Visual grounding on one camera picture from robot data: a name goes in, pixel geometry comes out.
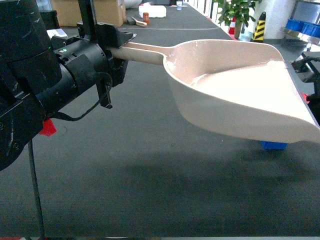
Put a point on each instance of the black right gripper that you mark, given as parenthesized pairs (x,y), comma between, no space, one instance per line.
(307,66)

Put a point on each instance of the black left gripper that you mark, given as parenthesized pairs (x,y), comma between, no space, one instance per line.
(90,61)

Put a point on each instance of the beige plastic dustpan scoop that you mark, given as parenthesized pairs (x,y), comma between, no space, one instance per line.
(234,88)

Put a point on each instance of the blue plastic block part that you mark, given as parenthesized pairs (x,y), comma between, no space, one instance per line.
(268,145)

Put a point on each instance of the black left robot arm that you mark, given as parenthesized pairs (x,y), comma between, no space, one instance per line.
(38,79)

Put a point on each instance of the stainless steel shelf rack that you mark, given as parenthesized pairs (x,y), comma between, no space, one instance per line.
(304,23)

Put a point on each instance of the small beige scoop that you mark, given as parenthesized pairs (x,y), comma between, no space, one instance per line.
(139,23)

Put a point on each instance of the large cardboard box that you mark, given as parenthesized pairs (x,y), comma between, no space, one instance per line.
(106,11)

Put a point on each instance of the orange can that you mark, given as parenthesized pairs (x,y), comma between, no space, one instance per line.
(146,18)

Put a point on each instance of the white foam block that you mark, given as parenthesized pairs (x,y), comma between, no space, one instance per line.
(154,11)

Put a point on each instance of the black yellow striped bollard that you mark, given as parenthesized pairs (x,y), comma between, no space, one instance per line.
(258,34)

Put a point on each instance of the white paper cup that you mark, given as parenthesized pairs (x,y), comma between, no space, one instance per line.
(179,5)

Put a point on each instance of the red white traffic cone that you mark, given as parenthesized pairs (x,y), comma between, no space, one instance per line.
(232,27)

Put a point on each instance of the green potted plant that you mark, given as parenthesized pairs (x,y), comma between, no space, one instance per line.
(238,9)

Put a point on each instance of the red plastic clip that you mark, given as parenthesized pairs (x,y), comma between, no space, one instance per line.
(48,129)

